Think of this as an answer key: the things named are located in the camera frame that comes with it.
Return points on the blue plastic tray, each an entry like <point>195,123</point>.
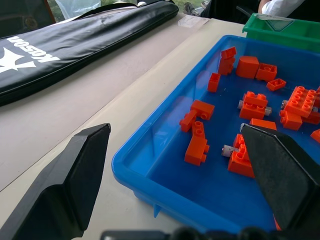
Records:
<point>190,182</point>

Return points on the person in white shirt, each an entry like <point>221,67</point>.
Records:
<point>277,6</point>

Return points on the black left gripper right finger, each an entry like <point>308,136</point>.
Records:
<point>282,175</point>

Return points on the green plastic bin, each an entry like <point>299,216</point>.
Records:
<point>302,31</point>

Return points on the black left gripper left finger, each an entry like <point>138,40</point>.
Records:
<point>62,190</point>

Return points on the orange 2x4 plastic toy brick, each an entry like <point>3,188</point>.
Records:
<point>301,101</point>

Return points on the black bag with white print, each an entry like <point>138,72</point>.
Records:
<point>80,42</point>

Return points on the clear plastic packet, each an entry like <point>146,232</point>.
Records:
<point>192,22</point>

